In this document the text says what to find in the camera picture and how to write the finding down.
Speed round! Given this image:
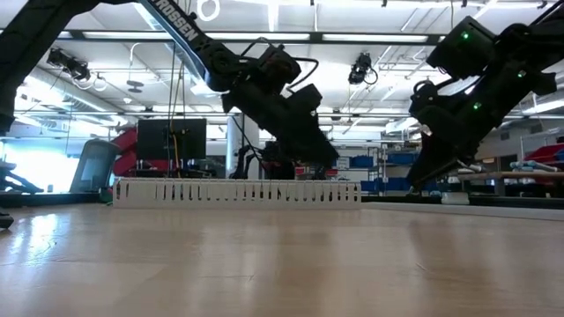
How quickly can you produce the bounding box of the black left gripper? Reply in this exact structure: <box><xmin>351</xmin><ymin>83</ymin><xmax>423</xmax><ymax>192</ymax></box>
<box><xmin>224</xmin><ymin>83</ymin><xmax>340</xmax><ymax>167</ymax></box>

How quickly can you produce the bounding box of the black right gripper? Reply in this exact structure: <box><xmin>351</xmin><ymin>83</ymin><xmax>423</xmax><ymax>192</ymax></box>
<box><xmin>405</xmin><ymin>65</ymin><xmax>556</xmax><ymax>188</ymax></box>

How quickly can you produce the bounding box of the white duct cover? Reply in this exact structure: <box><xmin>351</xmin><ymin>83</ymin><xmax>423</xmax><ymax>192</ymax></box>
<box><xmin>360</xmin><ymin>201</ymin><xmax>564</xmax><ymax>224</ymax></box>

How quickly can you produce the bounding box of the white slotted cable duct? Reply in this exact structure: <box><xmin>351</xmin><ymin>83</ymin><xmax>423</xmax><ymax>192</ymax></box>
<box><xmin>112</xmin><ymin>177</ymin><xmax>362</xmax><ymax>210</ymax></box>

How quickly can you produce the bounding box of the pale grey roll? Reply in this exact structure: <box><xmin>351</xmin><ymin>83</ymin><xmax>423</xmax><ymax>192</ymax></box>
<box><xmin>457</xmin><ymin>161</ymin><xmax>484</xmax><ymax>177</ymax></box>
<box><xmin>509</xmin><ymin>160</ymin><xmax>559</xmax><ymax>173</ymax></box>

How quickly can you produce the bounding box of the wooden workbench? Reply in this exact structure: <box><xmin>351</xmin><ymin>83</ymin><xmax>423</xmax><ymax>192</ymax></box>
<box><xmin>457</xmin><ymin>170</ymin><xmax>564</xmax><ymax>182</ymax></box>

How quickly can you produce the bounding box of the red storage bin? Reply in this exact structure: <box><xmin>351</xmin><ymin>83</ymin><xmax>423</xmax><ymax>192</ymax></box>
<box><xmin>523</xmin><ymin>143</ymin><xmax>564</xmax><ymax>165</ymax></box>

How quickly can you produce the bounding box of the black monitor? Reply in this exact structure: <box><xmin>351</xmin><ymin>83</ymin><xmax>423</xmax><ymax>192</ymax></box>
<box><xmin>137</xmin><ymin>118</ymin><xmax>207</xmax><ymax>162</ymax></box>

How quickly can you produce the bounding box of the red rack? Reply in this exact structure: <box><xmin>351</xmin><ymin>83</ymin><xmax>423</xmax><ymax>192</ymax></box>
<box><xmin>109</xmin><ymin>127</ymin><xmax>140</xmax><ymax>178</ymax></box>

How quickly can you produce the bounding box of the grey office chair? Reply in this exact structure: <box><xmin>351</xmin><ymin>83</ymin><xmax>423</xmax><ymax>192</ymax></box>
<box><xmin>69</xmin><ymin>139</ymin><xmax>122</xmax><ymax>194</ymax></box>

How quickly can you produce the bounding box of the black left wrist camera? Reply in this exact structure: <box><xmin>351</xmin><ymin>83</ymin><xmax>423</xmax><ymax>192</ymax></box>
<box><xmin>286</xmin><ymin>83</ymin><xmax>323</xmax><ymax>116</ymax></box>

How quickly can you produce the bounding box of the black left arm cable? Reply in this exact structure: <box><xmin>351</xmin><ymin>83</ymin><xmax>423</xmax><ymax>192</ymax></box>
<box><xmin>240</xmin><ymin>37</ymin><xmax>320</xmax><ymax>89</ymax></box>

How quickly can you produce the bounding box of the black mounted camera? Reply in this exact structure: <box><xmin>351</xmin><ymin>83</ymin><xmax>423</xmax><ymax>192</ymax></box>
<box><xmin>347</xmin><ymin>51</ymin><xmax>379</xmax><ymax>85</ymax></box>
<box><xmin>46</xmin><ymin>47</ymin><xmax>89</xmax><ymax>81</ymax></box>

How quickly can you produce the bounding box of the yellow hanging cable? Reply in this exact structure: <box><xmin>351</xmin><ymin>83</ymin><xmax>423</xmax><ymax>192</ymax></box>
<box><xmin>174</xmin><ymin>134</ymin><xmax>182</xmax><ymax>179</ymax></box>

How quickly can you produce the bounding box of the black aluminium table frame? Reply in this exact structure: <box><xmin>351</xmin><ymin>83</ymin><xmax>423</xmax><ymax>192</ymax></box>
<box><xmin>0</xmin><ymin>191</ymin><xmax>564</xmax><ymax>210</ymax></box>

